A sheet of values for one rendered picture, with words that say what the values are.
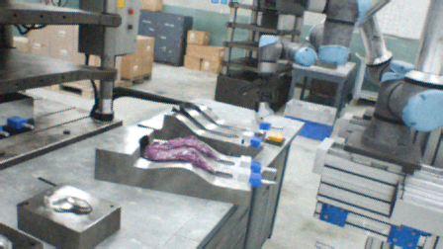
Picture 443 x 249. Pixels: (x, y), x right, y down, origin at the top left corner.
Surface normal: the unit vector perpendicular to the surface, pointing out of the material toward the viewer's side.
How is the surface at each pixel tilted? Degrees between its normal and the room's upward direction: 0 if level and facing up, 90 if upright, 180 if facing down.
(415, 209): 90
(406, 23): 90
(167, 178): 90
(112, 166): 90
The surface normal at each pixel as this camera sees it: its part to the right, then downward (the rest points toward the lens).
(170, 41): -0.36, 0.22
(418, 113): -0.04, 0.41
